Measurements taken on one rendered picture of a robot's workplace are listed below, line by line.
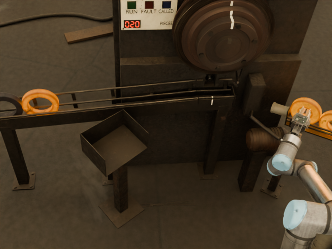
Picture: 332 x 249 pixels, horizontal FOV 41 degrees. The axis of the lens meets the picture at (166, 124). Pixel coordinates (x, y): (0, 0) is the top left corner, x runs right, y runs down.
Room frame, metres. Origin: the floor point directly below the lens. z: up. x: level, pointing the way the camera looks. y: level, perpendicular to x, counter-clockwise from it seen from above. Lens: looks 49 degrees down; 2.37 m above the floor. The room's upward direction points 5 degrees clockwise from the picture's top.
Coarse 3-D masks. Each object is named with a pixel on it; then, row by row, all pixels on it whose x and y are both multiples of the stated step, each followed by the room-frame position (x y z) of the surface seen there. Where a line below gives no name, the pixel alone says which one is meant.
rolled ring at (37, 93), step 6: (30, 90) 1.57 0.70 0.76; (36, 90) 1.57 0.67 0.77; (42, 90) 1.58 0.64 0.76; (48, 90) 1.59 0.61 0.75; (24, 96) 1.55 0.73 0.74; (30, 96) 1.54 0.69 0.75; (36, 96) 1.55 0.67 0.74; (42, 96) 1.56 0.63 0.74; (48, 96) 1.56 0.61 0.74; (54, 96) 1.58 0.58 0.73; (24, 102) 1.54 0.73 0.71; (54, 102) 1.57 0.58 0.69; (24, 108) 1.54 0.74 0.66; (30, 108) 1.55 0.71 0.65; (48, 108) 1.59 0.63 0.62; (54, 108) 1.57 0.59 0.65; (48, 114) 1.56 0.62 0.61
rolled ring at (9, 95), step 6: (0, 96) 1.53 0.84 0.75; (6, 96) 1.53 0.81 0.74; (12, 96) 1.55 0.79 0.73; (12, 102) 1.53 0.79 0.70; (18, 102) 1.54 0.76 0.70; (18, 108) 1.54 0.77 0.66; (0, 114) 1.53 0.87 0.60; (6, 114) 1.54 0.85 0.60; (12, 114) 1.54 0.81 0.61; (18, 114) 1.54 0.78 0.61
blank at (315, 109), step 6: (294, 102) 1.64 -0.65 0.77; (300, 102) 1.63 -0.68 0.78; (306, 102) 1.62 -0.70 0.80; (312, 102) 1.61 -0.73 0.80; (294, 108) 1.63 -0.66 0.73; (300, 108) 1.62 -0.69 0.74; (312, 108) 1.60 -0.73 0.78; (318, 108) 1.59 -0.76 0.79; (294, 114) 1.63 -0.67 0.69; (312, 114) 1.59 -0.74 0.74; (318, 114) 1.58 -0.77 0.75; (312, 120) 1.59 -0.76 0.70; (318, 120) 1.58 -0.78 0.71
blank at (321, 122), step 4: (328, 112) 1.58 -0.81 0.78; (324, 116) 1.57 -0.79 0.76; (328, 116) 1.56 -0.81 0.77; (320, 120) 1.57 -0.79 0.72; (324, 120) 1.56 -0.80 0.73; (328, 120) 1.56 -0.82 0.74; (320, 124) 1.57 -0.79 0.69; (324, 124) 1.56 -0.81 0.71; (328, 124) 1.56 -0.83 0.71; (328, 128) 1.55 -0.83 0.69
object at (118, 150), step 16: (96, 128) 1.42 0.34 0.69; (112, 128) 1.48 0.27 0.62; (128, 128) 1.50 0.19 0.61; (96, 144) 1.39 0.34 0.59; (112, 144) 1.40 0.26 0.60; (128, 144) 1.40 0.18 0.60; (144, 144) 1.41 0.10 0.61; (96, 160) 1.26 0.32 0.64; (112, 160) 1.30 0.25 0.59; (128, 160) 1.31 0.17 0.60; (112, 208) 1.37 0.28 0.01; (128, 208) 1.38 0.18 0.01
